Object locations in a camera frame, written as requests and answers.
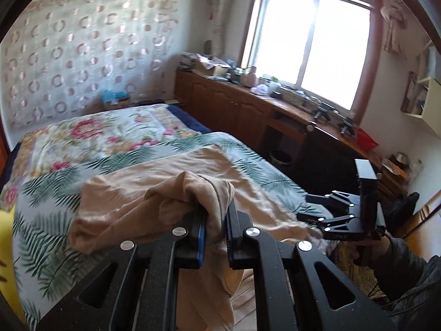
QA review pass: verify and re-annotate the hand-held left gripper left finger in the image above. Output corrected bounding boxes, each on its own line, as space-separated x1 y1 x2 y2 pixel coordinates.
36 210 209 331

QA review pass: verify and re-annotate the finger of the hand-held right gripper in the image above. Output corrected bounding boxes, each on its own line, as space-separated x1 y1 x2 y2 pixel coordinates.
297 212 362 241
305 191 361 215

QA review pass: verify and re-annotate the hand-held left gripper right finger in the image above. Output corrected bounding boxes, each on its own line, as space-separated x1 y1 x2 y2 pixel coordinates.
225 198 397 331

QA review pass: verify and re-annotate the beige t-shirt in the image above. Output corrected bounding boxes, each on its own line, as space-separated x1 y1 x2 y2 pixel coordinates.
69 144 340 331

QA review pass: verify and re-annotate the person's right forearm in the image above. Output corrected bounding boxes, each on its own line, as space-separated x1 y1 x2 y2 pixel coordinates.
374 238 441 322

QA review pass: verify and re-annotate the person's right hand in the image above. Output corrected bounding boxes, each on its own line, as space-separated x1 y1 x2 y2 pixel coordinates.
349 235 394 274

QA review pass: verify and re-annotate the black bag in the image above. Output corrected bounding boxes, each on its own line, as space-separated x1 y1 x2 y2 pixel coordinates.
382 191 421 236

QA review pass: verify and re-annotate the black chair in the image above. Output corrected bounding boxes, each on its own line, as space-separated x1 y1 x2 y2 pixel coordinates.
300 126 363 197

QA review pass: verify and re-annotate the red bag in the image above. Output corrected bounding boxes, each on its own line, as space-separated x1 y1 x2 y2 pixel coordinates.
355 127 380 149

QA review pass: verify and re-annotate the round waste basket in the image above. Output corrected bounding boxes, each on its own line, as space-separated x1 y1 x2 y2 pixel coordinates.
270 149 294 166

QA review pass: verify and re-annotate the navy bed sheet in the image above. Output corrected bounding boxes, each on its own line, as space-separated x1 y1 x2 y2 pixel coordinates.
167 103 213 136

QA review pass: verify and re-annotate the long wooden cabinet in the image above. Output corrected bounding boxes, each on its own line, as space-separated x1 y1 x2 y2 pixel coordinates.
174 67 410 194

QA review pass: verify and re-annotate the pink thermos jug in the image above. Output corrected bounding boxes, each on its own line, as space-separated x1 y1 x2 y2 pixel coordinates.
240 65 260 88

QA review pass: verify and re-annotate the wood-framed window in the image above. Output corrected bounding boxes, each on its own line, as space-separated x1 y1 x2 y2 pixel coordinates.
238 0 385 125

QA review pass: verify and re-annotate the floral leaf-print quilt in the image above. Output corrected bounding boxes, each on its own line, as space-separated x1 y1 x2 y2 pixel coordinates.
0 103 332 329

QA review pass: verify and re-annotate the cardboard box with blue cloth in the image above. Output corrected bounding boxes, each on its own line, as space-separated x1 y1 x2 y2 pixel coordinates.
101 89 131 111

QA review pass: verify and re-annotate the patterned window curtain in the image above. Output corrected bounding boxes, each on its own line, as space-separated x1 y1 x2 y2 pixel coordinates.
381 2 409 56
208 0 263 67

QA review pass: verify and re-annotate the open cardboard box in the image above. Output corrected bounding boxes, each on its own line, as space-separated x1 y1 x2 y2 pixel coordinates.
195 57 232 78

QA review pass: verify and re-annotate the yellow plush toy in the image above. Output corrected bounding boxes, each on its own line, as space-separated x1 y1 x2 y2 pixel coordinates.
0 210 27 322

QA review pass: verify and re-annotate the wooden slatted headboard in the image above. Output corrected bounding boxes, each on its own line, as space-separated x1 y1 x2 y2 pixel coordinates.
0 129 10 168

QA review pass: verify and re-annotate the sheer circle-patterned curtain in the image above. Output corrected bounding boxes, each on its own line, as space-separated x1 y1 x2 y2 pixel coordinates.
0 0 178 130

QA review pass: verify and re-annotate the white wall shelf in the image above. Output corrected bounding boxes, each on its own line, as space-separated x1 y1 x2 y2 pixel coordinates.
403 41 441 129

